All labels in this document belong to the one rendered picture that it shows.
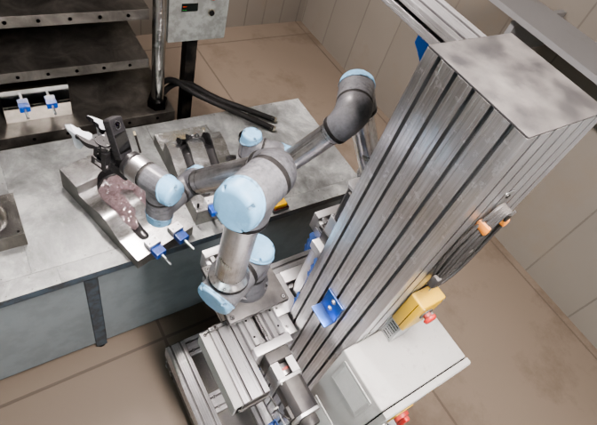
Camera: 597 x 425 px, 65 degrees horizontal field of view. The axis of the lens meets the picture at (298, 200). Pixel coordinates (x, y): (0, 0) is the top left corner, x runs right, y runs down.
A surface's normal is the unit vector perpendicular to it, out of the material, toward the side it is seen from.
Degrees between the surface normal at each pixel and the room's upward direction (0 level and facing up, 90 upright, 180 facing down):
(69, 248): 0
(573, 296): 90
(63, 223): 0
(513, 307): 0
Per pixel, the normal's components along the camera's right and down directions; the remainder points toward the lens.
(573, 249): -0.83, 0.26
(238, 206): -0.49, 0.47
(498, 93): 0.25, -0.62
